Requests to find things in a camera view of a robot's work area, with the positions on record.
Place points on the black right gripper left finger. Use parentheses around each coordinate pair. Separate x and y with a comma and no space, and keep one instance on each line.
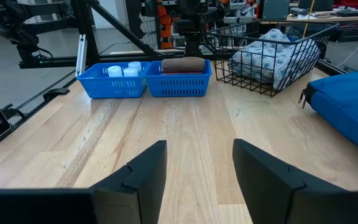
(138,186)

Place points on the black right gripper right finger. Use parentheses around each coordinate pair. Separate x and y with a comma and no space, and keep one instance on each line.
(266,193)

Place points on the small clear plastic cup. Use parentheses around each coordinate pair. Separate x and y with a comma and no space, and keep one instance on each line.
(130,72)
(114,71)
(135,64)

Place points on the pink bandage roll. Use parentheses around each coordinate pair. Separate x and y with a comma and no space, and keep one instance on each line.
(182,73)

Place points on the grey striped patterned cloth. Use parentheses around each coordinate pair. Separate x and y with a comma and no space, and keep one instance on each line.
(259,59)

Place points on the black background robot arm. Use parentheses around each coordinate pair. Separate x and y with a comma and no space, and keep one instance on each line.
(26,43)

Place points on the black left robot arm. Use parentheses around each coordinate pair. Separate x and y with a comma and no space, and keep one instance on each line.
(193,40)

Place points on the blue plastic basket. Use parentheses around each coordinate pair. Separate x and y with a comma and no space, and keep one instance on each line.
(113,87)
(179,85)

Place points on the blue zippered pouch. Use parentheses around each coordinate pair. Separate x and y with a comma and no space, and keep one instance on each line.
(346,105)

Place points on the white aluminium bar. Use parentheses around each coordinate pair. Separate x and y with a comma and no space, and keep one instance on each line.
(81,56)

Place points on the orange background equipment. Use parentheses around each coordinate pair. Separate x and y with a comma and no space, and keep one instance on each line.
(166,21)

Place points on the wooden background desk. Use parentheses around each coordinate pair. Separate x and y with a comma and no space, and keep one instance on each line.
(322,18)

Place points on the grey background box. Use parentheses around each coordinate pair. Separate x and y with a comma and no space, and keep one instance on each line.
(275,9)

